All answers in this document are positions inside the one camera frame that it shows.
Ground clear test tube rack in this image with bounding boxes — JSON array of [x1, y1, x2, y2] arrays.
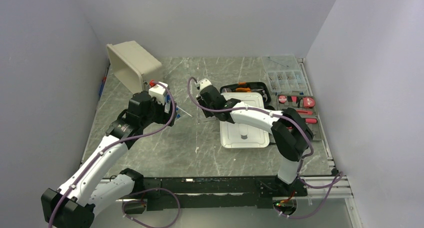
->
[[196, 95, 217, 122]]

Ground white tray lid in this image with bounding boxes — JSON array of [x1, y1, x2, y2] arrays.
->
[[219, 92, 270, 149]]

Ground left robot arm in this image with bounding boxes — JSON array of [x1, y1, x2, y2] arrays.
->
[[41, 86, 176, 228]]

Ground clear compartment organizer box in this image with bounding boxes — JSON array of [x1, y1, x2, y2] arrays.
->
[[262, 54, 309, 95]]

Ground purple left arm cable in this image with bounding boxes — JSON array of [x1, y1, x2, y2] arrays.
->
[[47, 81, 178, 228]]

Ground blue red pens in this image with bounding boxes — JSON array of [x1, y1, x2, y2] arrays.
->
[[98, 67, 109, 98]]

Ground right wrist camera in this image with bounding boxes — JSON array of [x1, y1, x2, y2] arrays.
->
[[196, 78, 213, 92]]

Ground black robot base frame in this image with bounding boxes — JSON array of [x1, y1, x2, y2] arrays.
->
[[112, 169, 309, 211]]

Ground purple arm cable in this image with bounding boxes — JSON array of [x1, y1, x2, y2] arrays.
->
[[47, 81, 178, 228], [187, 76, 344, 221]]

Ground red tape measure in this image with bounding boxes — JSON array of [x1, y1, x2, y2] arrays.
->
[[302, 96, 316, 109]]

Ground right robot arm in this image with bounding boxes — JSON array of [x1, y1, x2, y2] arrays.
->
[[196, 84, 314, 196]]

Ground beige plastic bin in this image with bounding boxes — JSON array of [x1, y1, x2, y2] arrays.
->
[[106, 40, 164, 94]]

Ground grey tool tray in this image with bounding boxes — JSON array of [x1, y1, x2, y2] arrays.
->
[[275, 93, 323, 142]]

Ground black orange tool case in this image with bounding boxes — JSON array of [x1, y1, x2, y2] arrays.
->
[[219, 81, 276, 111]]

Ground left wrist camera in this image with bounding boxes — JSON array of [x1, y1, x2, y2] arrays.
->
[[148, 80, 169, 106]]

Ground red utility knife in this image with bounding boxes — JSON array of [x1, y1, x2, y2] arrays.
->
[[296, 109, 314, 116]]

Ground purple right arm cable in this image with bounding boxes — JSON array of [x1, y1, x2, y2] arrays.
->
[[187, 76, 344, 221]]

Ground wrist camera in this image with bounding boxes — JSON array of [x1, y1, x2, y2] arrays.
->
[[196, 78, 213, 92], [148, 80, 169, 106]]

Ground red handled screwdriver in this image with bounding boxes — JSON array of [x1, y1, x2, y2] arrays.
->
[[304, 118, 318, 124]]

